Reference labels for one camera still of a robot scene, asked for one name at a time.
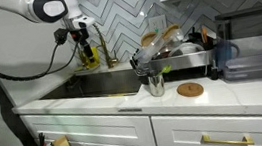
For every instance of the black countertop appliance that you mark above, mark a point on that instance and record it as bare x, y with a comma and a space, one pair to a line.
252, 23

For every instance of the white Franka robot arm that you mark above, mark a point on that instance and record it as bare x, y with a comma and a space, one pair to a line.
12, 5

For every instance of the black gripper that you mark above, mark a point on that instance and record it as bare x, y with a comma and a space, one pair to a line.
83, 38

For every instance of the small gold side lever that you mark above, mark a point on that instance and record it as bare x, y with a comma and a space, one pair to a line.
115, 56

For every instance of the silver steel cup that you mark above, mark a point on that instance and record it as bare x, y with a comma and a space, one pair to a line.
157, 86

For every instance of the white wall outlet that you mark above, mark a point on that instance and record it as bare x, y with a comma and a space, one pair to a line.
158, 22

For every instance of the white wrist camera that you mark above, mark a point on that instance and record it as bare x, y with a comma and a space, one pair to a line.
83, 22

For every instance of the black utensil holder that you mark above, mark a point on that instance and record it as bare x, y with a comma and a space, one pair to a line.
197, 39

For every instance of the yellow cloth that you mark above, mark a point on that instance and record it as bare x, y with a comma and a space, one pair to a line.
97, 59

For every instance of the orange utensil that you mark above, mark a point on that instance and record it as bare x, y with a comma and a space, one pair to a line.
204, 33

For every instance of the gold spring kitchen faucet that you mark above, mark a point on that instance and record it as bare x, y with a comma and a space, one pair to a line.
104, 46

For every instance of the small black bottle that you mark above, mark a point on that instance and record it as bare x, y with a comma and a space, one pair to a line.
214, 72

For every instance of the blue pitcher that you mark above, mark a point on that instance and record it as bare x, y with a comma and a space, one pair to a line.
224, 53

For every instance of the white bowl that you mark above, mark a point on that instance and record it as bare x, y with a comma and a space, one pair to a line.
186, 47

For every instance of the white base cabinet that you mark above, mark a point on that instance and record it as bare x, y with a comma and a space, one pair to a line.
111, 132

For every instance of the green measuring spoon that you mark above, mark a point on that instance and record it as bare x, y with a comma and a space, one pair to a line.
166, 69

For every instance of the small black clamp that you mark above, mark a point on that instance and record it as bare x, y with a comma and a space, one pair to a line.
41, 139

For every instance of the clear plastic storage box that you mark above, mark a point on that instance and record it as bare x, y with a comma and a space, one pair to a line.
258, 67

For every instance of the steel kitchen sink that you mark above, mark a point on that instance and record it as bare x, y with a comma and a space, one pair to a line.
98, 83

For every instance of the clear plastic container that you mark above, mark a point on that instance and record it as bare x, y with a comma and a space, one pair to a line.
155, 49

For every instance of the round bamboo lid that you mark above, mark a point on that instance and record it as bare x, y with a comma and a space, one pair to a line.
148, 38
170, 30

